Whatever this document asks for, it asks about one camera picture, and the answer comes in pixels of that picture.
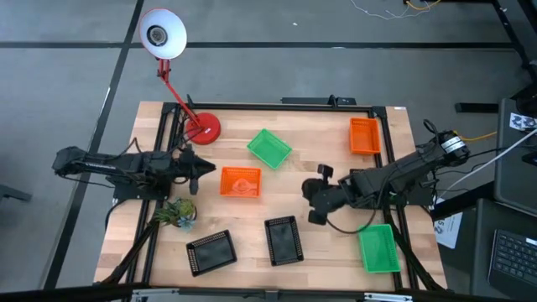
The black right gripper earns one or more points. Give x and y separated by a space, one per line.
335 195

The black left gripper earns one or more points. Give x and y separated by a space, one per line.
194 186

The black plastic mesh basket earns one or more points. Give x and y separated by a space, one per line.
211 253
284 241

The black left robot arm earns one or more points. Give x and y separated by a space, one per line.
100 165

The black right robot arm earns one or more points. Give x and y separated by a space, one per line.
403 170

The small artificial green plant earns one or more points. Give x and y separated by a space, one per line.
176 211

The white paper sheet blue print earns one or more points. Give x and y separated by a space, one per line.
449 228

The red desk lamp white shade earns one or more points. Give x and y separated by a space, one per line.
163 33

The black side desk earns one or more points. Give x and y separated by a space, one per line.
474 235

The black bar on floor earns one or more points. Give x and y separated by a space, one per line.
476 107

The dark grey flat panel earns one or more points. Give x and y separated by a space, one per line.
516 176

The black computer keyboard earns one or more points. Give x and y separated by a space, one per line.
514 256

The white marker tag sheet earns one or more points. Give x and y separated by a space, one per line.
522 121

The black stand leg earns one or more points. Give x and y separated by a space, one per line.
514 38

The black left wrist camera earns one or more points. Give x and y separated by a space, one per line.
180 164

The black aluminium table frame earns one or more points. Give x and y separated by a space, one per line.
272 106

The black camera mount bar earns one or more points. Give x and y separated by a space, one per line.
310 100

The silver metal bracket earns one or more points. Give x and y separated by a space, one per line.
388 297
153 293

